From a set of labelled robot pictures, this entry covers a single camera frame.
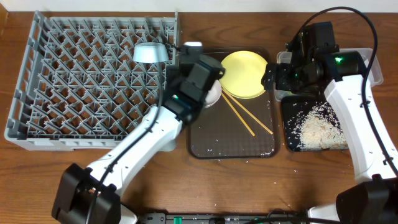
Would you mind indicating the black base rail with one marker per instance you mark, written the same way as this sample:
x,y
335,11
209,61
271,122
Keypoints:
x,y
163,218

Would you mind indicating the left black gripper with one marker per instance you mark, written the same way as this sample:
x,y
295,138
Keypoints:
x,y
179,59

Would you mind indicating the pink white bowl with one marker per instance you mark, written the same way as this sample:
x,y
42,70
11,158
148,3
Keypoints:
x,y
213,94

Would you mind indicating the grey dishwasher rack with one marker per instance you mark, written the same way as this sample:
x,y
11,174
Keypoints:
x,y
78,86

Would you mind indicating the clear plastic bin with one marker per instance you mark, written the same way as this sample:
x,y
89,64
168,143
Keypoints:
x,y
375,76

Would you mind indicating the light blue bowl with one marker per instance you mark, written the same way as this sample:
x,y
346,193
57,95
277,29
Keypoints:
x,y
150,52

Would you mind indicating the rice food waste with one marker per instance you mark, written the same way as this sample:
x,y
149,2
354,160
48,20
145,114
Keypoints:
x,y
320,130

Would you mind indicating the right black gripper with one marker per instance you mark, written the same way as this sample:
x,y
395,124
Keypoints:
x,y
282,83

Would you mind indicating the yellow plate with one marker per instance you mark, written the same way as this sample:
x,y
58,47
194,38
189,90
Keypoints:
x,y
243,74

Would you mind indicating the wooden chopstick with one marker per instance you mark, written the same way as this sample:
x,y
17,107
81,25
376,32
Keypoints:
x,y
247,111
237,114

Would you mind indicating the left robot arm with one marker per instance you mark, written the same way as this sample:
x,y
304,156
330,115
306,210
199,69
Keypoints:
x,y
93,194

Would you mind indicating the black waste tray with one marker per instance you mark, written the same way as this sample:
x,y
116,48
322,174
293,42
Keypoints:
x,y
292,124

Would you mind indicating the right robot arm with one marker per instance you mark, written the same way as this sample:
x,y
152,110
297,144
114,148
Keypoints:
x,y
348,91

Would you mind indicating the dark brown serving tray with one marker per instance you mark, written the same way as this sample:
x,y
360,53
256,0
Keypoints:
x,y
219,134

